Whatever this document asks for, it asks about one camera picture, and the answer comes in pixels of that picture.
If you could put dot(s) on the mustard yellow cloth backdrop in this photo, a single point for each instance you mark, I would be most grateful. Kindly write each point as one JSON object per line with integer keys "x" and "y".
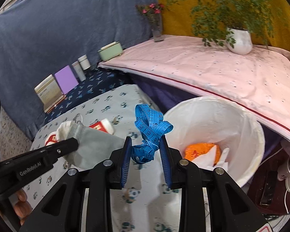
{"x": 169, "y": 26}

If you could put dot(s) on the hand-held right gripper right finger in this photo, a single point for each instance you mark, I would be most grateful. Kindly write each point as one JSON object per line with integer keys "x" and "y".
{"x": 165, "y": 159}

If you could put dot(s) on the cream and gold box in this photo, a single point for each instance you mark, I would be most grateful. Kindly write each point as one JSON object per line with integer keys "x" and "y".
{"x": 48, "y": 89}

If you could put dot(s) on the panda print tablecloth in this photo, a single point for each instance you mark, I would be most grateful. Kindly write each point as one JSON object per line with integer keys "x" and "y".
{"x": 145, "y": 210}

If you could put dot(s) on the blue measuring tape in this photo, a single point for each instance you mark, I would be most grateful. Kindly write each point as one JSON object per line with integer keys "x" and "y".
{"x": 145, "y": 125}

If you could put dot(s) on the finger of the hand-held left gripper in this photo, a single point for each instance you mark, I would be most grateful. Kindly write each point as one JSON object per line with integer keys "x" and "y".
{"x": 62, "y": 146}

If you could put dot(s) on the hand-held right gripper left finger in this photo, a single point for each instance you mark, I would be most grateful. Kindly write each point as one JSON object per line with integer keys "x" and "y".
{"x": 126, "y": 159}

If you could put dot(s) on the grey cloth pouch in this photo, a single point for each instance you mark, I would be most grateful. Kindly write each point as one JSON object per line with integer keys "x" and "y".
{"x": 91, "y": 145}

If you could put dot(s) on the navy leaf print cloth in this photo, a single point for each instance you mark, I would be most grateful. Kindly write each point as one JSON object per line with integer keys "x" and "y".
{"x": 91, "y": 82}

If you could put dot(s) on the white paper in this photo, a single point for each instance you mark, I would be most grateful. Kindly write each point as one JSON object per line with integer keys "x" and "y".
{"x": 222, "y": 157}

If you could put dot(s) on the purple box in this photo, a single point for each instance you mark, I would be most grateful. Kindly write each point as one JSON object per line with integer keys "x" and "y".
{"x": 66, "y": 78}

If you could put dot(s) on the white bin with plastic liner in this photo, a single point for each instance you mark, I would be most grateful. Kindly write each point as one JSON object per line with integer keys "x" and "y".
{"x": 207, "y": 125}

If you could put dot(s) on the green plant in white pot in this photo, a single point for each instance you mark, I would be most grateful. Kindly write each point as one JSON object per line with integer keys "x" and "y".
{"x": 240, "y": 41}

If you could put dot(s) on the black flat device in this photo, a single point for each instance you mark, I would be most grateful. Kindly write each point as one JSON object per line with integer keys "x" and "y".
{"x": 268, "y": 188}

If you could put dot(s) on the person's left hand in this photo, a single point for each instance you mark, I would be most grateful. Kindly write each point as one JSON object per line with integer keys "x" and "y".
{"x": 21, "y": 209}

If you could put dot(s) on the blue-grey cloth backdrop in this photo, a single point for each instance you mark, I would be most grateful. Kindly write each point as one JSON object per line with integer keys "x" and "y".
{"x": 62, "y": 29}

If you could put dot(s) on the tall white bottle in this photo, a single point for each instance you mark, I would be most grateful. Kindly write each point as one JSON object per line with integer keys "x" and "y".
{"x": 78, "y": 71}

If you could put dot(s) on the red and white paper cup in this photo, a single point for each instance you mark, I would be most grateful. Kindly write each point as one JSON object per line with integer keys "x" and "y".
{"x": 52, "y": 138}
{"x": 99, "y": 126}

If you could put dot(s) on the glass vase with pink flowers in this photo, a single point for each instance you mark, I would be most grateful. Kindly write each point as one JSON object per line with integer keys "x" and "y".
{"x": 157, "y": 32}

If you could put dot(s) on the large orange wrapper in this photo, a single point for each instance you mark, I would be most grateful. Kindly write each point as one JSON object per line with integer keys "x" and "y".
{"x": 200, "y": 151}

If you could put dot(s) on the pink cloth with red trim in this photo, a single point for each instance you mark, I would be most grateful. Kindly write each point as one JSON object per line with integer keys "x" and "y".
{"x": 195, "y": 62}

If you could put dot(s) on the pale green box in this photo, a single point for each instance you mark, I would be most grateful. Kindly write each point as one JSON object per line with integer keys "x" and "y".
{"x": 110, "y": 52}

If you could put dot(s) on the short white jar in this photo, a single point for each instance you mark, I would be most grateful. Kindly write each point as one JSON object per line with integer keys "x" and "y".
{"x": 84, "y": 62}

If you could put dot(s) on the dark red cabinet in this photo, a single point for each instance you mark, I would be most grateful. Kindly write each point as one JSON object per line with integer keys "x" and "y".
{"x": 258, "y": 181}

